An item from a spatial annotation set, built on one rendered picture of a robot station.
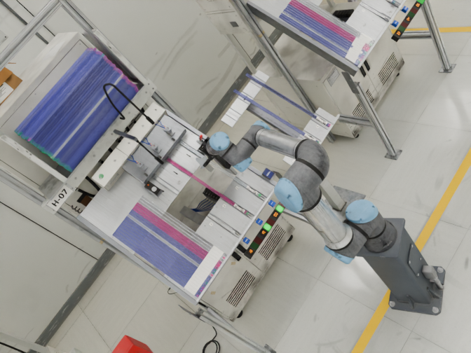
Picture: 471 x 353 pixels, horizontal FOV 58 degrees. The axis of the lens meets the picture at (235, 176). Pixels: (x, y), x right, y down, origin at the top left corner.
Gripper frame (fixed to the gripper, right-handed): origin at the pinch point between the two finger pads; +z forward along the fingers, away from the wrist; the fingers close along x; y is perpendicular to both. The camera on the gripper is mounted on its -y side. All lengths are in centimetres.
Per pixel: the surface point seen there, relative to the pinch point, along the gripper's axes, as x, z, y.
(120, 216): 47, 16, 18
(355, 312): 17, 16, -111
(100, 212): 51, 18, 26
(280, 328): 46, 44, -92
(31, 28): 6, -18, 91
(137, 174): 26.5, 10.9, 22.9
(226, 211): 16.1, 5.3, -22.2
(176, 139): 1.3, 9.9, 18.3
